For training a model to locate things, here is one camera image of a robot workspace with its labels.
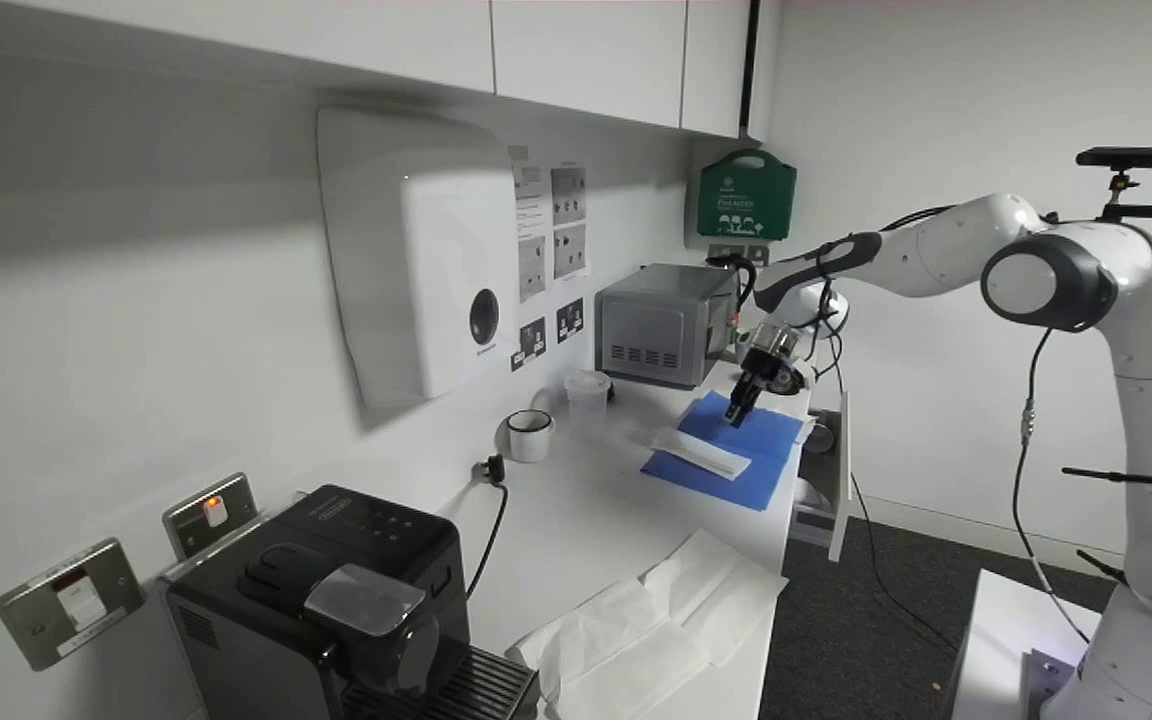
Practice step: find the black coffee machine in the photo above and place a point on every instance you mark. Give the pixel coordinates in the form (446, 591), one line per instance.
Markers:
(336, 603)

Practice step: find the green first aid box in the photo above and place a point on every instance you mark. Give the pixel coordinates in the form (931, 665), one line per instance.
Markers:
(745, 196)

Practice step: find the white side table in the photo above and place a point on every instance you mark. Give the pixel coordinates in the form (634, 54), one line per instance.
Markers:
(1000, 642)

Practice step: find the black camera on stand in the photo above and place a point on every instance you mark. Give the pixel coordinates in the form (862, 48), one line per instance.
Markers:
(1130, 157)

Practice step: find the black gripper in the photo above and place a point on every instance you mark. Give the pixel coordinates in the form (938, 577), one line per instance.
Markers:
(773, 371)

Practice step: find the small white enamel cup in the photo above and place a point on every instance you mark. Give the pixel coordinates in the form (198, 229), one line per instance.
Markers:
(526, 435)

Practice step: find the purple plastic item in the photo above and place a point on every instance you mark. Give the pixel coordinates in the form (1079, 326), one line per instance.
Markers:
(1043, 680)

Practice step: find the pile of white paper towels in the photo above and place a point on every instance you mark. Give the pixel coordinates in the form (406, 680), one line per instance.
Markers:
(630, 655)

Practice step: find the white paper towel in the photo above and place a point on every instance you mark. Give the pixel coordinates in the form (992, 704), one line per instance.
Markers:
(702, 459)

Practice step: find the white paper towel dispenser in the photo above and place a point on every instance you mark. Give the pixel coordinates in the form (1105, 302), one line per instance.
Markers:
(457, 267)

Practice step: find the printed wall notice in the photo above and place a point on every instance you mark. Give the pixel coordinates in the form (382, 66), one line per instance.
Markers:
(570, 252)
(570, 193)
(570, 321)
(532, 270)
(529, 343)
(529, 203)

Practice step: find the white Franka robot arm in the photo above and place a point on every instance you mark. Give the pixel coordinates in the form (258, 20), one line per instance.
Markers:
(938, 245)

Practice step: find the grey metal appliance box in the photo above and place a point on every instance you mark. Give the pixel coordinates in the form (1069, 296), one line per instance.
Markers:
(657, 326)

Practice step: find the white upright post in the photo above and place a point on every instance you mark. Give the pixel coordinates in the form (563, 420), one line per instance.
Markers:
(841, 482)

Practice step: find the wide white cabinet door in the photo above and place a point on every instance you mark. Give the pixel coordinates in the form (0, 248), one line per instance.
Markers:
(310, 35)

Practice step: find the steel plate with orange light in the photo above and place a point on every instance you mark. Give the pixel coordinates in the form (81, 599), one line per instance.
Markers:
(208, 515)

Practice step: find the blue cloth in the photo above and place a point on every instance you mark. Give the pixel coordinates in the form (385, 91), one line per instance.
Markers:
(769, 462)

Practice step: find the steel wall switch plate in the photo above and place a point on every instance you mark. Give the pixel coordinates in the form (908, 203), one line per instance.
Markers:
(69, 603)

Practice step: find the medium white cabinet door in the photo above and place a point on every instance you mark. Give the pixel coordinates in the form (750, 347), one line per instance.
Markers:
(588, 54)

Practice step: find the narrow white cabinet door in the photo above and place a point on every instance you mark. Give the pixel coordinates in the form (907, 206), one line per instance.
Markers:
(719, 60)

